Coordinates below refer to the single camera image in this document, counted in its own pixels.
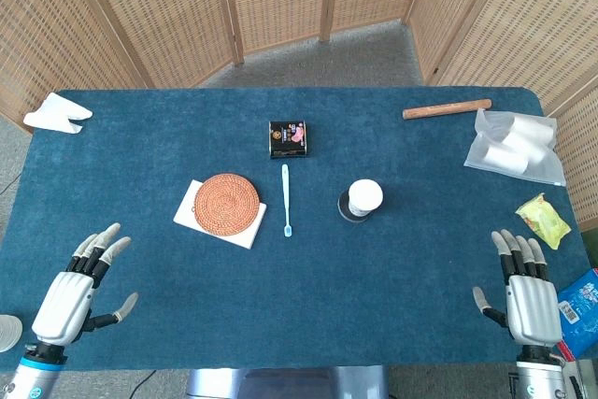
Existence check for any blue table cloth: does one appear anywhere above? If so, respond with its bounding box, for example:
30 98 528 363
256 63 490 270
0 85 591 372

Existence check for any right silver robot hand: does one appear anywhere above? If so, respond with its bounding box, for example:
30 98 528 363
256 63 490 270
471 229 564 349

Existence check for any white paper roll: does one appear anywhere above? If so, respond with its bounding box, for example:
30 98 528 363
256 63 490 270
480 144 530 175
502 131 548 163
506 114 556 146

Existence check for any white crumpled cloth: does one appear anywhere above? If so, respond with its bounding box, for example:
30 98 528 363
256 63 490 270
22 93 93 135

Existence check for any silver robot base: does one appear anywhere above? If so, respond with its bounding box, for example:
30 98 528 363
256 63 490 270
186 364 389 399

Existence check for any black round coaster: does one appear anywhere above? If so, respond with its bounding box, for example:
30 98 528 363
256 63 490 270
336 190 375 223

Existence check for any light blue toothbrush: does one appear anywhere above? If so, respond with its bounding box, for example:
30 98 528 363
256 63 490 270
280 164 294 238

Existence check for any wooden rolling pin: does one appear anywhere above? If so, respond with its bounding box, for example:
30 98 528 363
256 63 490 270
402 98 493 121

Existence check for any woven round rattan mat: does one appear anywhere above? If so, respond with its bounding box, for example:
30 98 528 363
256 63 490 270
193 173 262 237

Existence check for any yellow green snack packet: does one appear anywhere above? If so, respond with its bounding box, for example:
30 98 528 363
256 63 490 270
515 192 572 251

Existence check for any white paper cup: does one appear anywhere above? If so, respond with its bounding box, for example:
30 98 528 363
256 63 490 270
348 178 385 219

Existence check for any blue printed package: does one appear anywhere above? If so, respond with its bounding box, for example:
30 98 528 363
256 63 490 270
556 267 598 358

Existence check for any white square tile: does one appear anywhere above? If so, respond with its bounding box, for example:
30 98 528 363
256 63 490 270
172 178 268 250

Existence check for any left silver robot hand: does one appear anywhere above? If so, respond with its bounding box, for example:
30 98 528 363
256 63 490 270
30 222 140 347

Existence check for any thin black floor cable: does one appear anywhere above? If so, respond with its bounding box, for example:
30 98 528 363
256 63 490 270
0 173 22 197

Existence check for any black printed box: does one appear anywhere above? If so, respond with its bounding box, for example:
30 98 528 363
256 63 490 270
268 120 312 160

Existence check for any translucent zip bag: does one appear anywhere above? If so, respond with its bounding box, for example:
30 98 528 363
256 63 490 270
463 107 567 188

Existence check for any bamboo folding screen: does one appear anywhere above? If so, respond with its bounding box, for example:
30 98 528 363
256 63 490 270
0 0 598 232

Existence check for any black cable under table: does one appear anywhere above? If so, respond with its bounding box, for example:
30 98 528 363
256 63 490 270
130 369 158 399

